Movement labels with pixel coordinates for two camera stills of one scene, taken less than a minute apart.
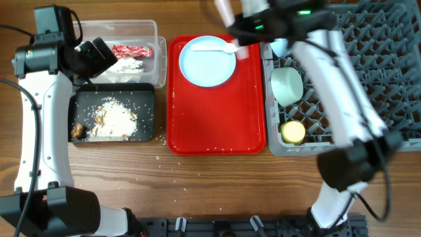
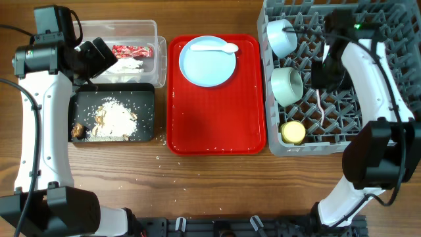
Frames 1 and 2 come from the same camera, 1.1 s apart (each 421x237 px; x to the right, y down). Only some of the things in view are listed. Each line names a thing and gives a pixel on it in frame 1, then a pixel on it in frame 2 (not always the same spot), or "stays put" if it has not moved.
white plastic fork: [242, 52] to [318, 97]
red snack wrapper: [130, 51] stays put
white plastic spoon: [229, 47] stays put
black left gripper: [100, 64] stays put
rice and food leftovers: [113, 120] stays put
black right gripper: [239, 31] to [324, 76]
